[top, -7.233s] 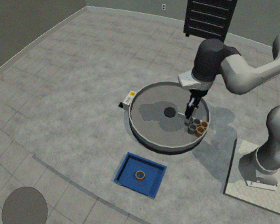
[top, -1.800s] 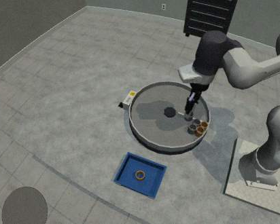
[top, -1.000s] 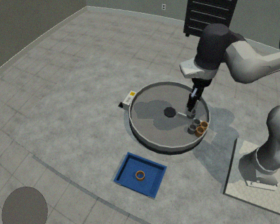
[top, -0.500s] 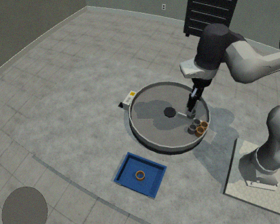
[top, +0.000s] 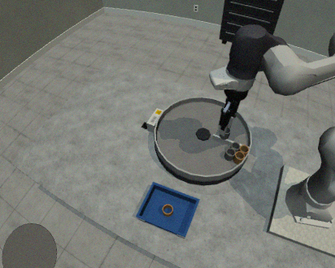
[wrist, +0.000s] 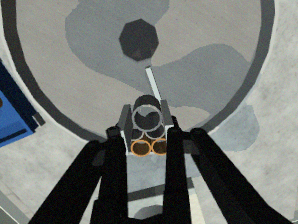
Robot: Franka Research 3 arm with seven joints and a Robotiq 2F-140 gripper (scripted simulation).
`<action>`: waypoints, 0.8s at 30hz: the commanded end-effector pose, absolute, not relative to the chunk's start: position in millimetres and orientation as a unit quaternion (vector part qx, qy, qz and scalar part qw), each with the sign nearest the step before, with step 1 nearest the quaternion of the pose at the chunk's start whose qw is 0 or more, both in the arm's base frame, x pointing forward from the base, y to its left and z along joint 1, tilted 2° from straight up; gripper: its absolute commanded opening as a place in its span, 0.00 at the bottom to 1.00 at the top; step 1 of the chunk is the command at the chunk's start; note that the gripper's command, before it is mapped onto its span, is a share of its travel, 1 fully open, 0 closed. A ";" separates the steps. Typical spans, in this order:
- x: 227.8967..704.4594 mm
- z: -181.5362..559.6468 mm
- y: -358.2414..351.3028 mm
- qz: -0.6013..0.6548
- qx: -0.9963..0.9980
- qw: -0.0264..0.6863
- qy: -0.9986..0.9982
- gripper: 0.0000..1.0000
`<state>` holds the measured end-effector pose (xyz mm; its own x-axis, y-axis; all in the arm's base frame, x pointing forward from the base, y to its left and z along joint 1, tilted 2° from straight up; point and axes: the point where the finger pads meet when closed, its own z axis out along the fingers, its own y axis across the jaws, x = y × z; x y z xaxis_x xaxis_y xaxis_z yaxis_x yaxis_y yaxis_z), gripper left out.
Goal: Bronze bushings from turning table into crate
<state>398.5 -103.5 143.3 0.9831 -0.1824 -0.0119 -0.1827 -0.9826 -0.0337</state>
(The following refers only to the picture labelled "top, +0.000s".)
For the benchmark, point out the blue crate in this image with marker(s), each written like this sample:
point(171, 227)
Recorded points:
point(184, 207)

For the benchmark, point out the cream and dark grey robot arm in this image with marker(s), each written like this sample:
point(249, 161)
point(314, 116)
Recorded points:
point(312, 201)

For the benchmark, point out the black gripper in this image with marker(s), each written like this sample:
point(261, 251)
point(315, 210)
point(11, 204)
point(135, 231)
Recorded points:
point(232, 103)

